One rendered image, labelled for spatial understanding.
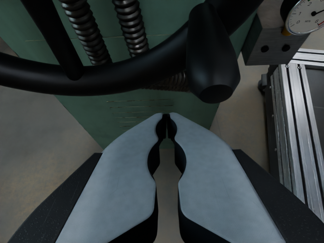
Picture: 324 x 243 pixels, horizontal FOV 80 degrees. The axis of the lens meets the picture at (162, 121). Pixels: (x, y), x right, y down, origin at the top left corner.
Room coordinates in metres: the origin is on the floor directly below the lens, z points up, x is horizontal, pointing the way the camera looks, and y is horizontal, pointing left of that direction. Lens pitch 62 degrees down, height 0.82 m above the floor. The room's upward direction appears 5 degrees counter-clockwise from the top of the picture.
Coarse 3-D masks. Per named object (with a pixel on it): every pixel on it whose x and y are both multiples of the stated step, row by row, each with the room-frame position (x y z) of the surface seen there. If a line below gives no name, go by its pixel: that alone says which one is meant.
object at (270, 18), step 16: (272, 0) 0.31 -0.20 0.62; (256, 16) 0.28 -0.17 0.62; (272, 16) 0.27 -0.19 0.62; (256, 32) 0.26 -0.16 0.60; (272, 32) 0.25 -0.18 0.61; (256, 48) 0.25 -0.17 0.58; (272, 48) 0.25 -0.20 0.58; (288, 48) 0.24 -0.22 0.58; (256, 64) 0.25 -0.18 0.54; (272, 64) 0.25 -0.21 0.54
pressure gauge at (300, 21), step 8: (288, 0) 0.24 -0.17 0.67; (296, 0) 0.23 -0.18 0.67; (304, 0) 0.22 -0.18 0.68; (312, 0) 0.22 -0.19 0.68; (320, 0) 0.22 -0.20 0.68; (288, 8) 0.23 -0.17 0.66; (296, 8) 0.22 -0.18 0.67; (304, 8) 0.22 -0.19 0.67; (312, 8) 0.22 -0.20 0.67; (320, 8) 0.22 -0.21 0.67; (288, 16) 0.22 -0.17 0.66; (296, 16) 0.22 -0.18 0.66; (304, 16) 0.22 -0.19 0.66; (312, 16) 0.22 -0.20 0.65; (320, 16) 0.22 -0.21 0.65; (288, 24) 0.22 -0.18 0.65; (296, 24) 0.22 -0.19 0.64; (304, 24) 0.22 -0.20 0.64; (312, 24) 0.22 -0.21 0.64; (320, 24) 0.22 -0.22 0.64; (288, 32) 0.24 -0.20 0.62; (296, 32) 0.22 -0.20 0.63; (304, 32) 0.22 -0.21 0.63
